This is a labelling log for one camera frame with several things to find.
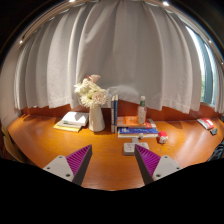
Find white power strip plug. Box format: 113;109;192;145
131;132;145;144

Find blue standing book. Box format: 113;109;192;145
113;94;120;134

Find dark chair back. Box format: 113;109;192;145
210;138;224;163

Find orange flat book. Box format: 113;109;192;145
116;115;141;128

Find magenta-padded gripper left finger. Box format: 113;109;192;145
42;143;93;187

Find window with blue frame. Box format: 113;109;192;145
186;24;218;106

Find red flat book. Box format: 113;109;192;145
133;118;158;130

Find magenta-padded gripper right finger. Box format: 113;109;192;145
133;143;183;186

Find clear bottle with green label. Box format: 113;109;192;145
137;95;148;126

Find white flat book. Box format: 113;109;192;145
117;132;159;139

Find white and pink flowers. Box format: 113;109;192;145
73;74;108;109

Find white ceramic vase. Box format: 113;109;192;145
88;103;106;133

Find blue flat book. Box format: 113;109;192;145
118;127;160;135

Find yellow book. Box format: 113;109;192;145
53;120;83;133

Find red and white packet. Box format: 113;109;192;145
196;117;215;131

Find grey standing book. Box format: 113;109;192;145
110;95;116;134

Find tan chair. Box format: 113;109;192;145
0;123;28;164

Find white curtain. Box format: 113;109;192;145
13;0;204;116
214;61;224;114

